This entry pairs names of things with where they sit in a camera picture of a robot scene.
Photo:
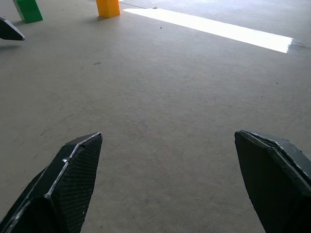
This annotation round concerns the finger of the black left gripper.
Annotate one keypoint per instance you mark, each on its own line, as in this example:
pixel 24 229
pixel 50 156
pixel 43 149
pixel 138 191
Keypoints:
pixel 9 30

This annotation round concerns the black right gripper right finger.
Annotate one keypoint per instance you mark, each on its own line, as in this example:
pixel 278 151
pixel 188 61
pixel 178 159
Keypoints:
pixel 274 184

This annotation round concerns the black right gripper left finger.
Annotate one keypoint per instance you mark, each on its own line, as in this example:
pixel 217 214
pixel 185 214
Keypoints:
pixel 65 189

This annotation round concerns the green block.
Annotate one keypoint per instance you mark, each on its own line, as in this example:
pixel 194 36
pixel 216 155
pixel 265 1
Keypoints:
pixel 28 9

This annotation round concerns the yellow block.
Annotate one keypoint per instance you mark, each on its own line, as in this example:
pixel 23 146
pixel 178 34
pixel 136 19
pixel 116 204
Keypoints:
pixel 108 7

